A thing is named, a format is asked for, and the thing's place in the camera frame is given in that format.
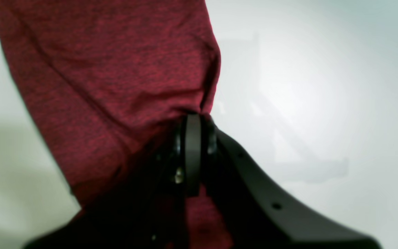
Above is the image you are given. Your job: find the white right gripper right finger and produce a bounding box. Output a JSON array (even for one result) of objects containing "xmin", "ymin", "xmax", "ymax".
[{"xmin": 184, "ymin": 114, "xmax": 380, "ymax": 249}]

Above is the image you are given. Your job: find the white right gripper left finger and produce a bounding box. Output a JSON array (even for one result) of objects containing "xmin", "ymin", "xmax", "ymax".
[{"xmin": 24, "ymin": 118, "xmax": 186, "ymax": 249}]

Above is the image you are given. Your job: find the dark red long-sleeve shirt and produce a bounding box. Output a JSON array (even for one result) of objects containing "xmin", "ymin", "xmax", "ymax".
[{"xmin": 0, "ymin": 0, "xmax": 234, "ymax": 249}]

